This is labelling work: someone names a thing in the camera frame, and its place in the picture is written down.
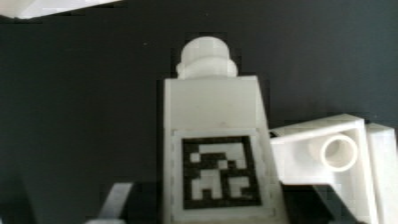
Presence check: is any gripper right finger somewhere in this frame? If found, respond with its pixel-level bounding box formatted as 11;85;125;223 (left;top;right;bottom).
313;185;363;224

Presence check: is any white left fence wall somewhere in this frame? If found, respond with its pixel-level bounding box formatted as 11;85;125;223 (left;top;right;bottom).
0;0;119;19

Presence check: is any white table leg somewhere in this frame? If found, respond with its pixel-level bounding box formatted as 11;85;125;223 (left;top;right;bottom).
162;37;288;224

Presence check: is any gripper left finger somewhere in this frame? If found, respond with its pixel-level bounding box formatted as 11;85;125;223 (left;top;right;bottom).
87;182;134;224

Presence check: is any white square table top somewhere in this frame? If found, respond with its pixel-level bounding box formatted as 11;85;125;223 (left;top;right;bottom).
270;114;398;224

